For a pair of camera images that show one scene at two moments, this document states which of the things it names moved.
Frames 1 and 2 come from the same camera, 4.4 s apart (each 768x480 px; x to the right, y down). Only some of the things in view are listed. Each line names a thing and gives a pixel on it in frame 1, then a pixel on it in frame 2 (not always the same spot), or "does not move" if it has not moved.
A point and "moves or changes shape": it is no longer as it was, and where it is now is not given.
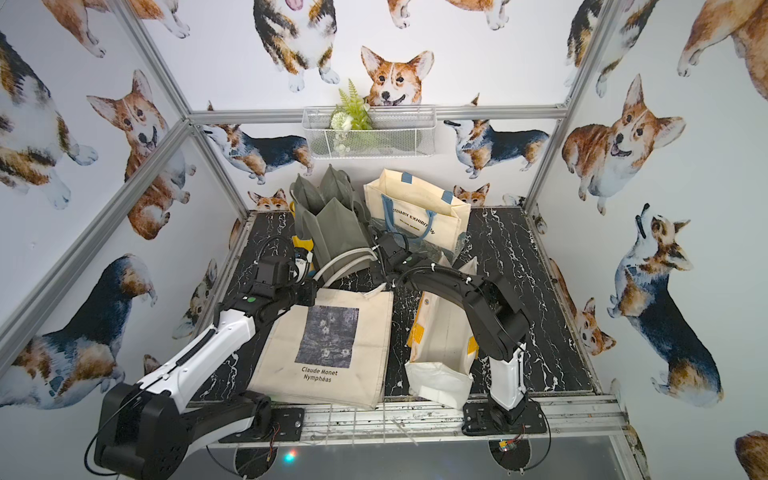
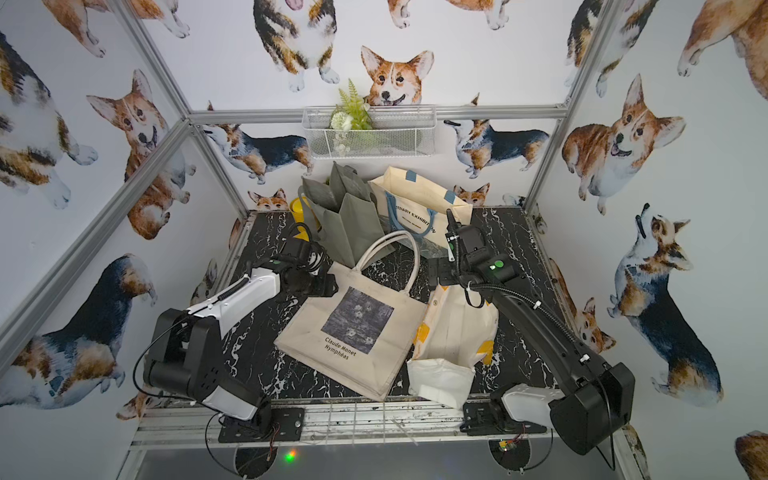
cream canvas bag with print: [334, 349] moves or changes shape
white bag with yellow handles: [442, 349] does not move
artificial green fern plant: [351, 113] does not move
